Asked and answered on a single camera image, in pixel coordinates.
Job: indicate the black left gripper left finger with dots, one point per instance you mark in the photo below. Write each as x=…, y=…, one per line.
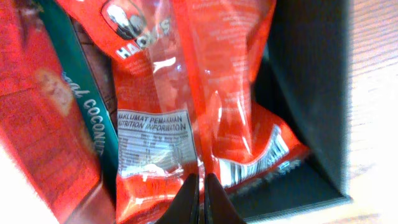
x=184, y=208

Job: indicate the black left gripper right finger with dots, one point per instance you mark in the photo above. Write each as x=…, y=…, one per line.
x=218, y=208

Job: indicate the red candy bag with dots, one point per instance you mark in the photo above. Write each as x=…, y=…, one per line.
x=183, y=72

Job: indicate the black gift box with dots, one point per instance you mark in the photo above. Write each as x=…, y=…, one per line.
x=305, y=81

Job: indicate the orange snack box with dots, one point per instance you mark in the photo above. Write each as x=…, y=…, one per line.
x=50, y=172

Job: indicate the teal cookies box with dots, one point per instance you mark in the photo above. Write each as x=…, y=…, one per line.
x=77, y=73

